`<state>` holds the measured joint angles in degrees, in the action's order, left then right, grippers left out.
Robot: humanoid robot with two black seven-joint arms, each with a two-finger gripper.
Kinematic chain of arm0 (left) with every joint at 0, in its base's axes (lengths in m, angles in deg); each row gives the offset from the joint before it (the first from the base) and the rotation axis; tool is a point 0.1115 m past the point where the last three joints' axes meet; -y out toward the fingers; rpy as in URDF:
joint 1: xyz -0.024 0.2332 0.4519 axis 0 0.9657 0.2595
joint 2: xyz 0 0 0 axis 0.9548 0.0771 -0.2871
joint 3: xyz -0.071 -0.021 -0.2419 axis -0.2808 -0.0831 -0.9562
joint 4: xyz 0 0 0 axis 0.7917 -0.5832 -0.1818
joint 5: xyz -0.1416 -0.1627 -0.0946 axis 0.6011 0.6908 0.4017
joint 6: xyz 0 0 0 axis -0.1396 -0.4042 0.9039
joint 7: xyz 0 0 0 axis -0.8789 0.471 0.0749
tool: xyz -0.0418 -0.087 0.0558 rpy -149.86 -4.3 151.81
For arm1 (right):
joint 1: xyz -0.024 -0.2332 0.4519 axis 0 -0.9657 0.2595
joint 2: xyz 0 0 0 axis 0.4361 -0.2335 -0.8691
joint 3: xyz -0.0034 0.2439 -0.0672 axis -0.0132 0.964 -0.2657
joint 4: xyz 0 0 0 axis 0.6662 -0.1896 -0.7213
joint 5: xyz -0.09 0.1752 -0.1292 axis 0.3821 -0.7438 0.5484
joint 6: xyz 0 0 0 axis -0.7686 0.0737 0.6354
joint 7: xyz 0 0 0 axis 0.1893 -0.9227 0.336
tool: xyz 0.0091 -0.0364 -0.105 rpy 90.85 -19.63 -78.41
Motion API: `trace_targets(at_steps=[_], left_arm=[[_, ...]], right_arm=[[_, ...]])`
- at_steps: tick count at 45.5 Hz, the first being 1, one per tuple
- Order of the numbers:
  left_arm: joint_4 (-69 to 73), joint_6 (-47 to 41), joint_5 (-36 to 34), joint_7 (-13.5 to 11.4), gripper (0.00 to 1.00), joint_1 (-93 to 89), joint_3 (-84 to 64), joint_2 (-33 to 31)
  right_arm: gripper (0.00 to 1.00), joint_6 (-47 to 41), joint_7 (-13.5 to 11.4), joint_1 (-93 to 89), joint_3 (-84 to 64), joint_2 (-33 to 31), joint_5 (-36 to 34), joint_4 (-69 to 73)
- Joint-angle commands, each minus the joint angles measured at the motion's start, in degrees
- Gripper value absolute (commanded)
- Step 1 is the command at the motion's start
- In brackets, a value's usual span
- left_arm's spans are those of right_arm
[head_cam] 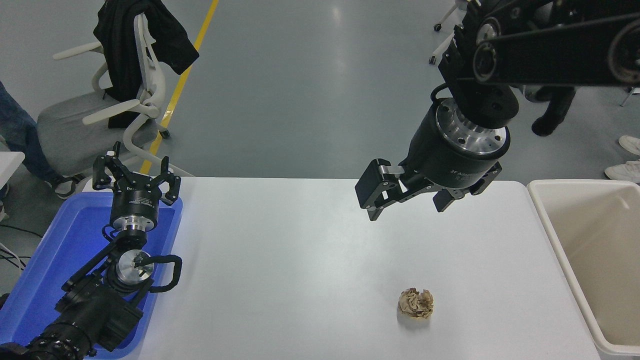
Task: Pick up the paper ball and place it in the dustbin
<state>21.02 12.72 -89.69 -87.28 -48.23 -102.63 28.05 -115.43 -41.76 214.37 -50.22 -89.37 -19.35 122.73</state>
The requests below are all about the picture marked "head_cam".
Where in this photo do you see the black floor cable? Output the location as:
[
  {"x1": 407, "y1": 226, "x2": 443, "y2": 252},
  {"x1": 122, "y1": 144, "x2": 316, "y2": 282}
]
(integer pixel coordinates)
[{"x1": 0, "y1": 223, "x2": 45, "y2": 239}]

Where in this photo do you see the white frame wheeled chair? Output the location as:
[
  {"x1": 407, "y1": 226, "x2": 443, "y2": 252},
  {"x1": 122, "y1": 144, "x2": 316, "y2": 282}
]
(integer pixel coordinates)
[{"x1": 428, "y1": 0, "x2": 472, "y2": 66}]

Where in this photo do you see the white grey office chair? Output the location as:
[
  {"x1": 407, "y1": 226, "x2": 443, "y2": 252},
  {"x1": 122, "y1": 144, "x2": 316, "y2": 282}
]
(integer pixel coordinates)
[{"x1": 36, "y1": 12, "x2": 196, "y2": 179}]

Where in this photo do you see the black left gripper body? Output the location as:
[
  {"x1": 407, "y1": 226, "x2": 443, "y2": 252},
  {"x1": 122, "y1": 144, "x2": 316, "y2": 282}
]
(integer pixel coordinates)
[{"x1": 109, "y1": 175, "x2": 164, "y2": 221}]

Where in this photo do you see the large pale plastic bin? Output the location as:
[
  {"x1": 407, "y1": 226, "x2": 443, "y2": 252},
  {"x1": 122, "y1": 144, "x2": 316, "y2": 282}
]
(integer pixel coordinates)
[{"x1": 526, "y1": 179, "x2": 640, "y2": 358}]

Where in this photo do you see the tan paper ball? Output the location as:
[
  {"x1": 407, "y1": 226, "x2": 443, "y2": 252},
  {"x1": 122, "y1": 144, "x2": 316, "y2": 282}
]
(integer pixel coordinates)
[{"x1": 398, "y1": 287, "x2": 435, "y2": 321}]

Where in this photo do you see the white floor cable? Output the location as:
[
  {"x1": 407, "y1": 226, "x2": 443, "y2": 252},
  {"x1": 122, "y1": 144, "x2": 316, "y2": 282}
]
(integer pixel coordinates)
[{"x1": 0, "y1": 243, "x2": 27, "y2": 271}]

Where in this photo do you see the blue plastic tray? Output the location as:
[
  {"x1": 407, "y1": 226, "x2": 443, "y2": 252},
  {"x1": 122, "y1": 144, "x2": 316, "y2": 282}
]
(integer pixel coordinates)
[{"x1": 0, "y1": 191, "x2": 184, "y2": 360}]

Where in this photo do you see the black garment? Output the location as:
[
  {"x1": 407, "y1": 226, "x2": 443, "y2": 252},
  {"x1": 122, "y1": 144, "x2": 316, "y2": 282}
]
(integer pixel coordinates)
[{"x1": 93, "y1": 0, "x2": 200, "y2": 130}]

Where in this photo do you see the person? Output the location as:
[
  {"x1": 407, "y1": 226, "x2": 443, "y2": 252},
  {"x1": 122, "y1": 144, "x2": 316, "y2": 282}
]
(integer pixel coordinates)
[
  {"x1": 519, "y1": 85, "x2": 577, "y2": 137},
  {"x1": 0, "y1": 81, "x2": 87, "y2": 222},
  {"x1": 603, "y1": 134, "x2": 640, "y2": 184}
]

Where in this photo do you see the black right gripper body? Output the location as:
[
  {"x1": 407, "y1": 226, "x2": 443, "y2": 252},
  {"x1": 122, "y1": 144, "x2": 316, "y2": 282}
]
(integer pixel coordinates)
[{"x1": 399, "y1": 100, "x2": 512, "y2": 192}]

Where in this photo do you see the white side desk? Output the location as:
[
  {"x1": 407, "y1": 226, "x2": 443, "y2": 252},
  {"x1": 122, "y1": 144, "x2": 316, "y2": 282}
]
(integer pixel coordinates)
[{"x1": 0, "y1": 151, "x2": 26, "y2": 189}]

